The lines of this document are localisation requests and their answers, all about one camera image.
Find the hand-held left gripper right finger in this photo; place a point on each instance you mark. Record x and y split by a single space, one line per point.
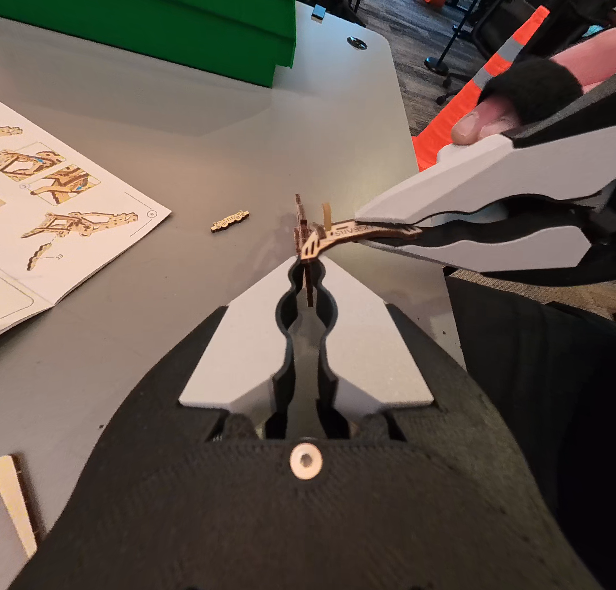
375 354

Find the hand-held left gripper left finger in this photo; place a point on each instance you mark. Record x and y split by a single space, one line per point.
236 354

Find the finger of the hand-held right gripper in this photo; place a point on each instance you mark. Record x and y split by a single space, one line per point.
481 181
519 255

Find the wooden model lever assembly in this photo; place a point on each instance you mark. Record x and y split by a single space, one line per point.
308 282

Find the wooden model frame part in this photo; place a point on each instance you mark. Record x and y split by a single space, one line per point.
365 229

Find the person's right hand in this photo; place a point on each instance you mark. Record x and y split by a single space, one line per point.
481 123

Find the orange red plastic piece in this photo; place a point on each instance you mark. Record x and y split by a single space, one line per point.
447 133

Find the small black stand round base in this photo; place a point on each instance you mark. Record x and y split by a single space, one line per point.
435 64

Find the small toothed wooden part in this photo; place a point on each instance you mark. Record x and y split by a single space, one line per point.
230 221

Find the black desk grommet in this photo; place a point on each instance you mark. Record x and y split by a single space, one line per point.
357 43

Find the open instruction booklet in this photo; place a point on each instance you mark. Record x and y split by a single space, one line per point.
120 200

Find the wooden wedge stick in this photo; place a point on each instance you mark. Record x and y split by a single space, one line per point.
17 503

